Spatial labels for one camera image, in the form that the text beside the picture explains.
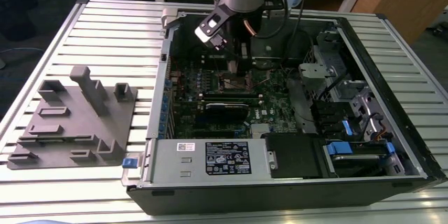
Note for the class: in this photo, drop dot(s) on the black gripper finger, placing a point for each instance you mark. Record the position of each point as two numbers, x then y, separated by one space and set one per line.
245 68

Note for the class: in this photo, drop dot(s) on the silver CPU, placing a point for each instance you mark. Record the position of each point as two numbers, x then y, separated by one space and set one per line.
233 66

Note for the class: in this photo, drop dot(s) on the CPU socket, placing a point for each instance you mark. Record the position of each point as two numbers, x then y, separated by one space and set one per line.
233 82

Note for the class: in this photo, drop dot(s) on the green motherboard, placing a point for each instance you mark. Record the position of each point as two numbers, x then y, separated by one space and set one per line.
276 108

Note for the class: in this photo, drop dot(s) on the black graphics card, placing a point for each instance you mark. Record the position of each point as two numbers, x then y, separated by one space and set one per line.
227 113

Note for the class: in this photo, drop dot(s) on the grey case corner block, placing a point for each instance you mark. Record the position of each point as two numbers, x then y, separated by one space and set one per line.
169 15

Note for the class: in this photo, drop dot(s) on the silver chipset heatsink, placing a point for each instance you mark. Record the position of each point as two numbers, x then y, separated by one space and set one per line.
260 128

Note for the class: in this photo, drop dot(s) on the metal drive cage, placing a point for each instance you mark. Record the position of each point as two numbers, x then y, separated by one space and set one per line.
328 53

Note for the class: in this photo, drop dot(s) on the black plastic disk bay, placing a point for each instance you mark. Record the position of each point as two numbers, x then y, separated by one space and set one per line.
328 113

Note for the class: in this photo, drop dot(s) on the blue drive carrier tab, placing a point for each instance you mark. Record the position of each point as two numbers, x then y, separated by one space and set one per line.
347 127

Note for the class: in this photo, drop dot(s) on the black fan shroud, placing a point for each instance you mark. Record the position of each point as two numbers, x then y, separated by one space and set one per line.
297 155

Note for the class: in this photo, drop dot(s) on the hard disk blue carrier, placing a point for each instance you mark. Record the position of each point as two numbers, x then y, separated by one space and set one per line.
337 147

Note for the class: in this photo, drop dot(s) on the silver power supply unit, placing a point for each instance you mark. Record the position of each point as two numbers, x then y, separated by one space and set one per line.
168 171

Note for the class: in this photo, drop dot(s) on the blue case latch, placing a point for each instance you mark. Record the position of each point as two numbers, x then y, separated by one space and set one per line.
129 163

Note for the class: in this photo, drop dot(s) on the black PC case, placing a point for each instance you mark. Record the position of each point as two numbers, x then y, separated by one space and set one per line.
244 200

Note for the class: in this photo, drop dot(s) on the grey parts rack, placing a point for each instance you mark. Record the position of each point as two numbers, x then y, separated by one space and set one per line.
87 129

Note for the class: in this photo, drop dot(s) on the black chair base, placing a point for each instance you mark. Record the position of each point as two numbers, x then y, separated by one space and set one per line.
440 32

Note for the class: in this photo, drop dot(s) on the black office chair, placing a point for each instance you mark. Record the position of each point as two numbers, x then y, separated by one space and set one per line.
17 11

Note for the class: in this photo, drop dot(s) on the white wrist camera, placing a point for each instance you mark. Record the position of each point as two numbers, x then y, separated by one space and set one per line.
209 30

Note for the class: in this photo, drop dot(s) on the grey plastic bracket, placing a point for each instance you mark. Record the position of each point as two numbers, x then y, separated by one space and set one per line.
315 74

